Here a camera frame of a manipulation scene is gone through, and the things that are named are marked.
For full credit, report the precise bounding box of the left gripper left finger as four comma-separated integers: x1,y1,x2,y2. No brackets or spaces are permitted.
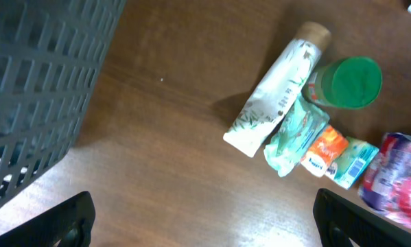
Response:
0,191,95,247

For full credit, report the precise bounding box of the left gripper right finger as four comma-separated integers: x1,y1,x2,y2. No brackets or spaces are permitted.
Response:
313,188,411,247

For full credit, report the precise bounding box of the small teal gum box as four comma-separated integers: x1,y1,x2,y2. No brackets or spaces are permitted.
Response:
325,137,379,190

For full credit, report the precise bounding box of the red purple tissue pack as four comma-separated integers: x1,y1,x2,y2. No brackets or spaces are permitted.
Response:
358,132,411,229

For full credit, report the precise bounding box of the orange small tissue pack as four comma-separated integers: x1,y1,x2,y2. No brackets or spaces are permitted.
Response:
300,125,349,178

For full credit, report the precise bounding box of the teal wet wipes pack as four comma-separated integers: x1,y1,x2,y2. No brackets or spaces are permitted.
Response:
263,95,330,177

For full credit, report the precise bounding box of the green lid jar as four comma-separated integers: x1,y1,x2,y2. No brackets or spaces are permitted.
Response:
302,56,383,109

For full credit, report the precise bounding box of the white floral tube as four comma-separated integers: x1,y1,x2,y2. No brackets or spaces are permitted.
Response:
223,21,331,158

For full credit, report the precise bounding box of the grey plastic mesh basket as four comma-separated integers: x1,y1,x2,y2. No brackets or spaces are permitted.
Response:
0,0,126,208

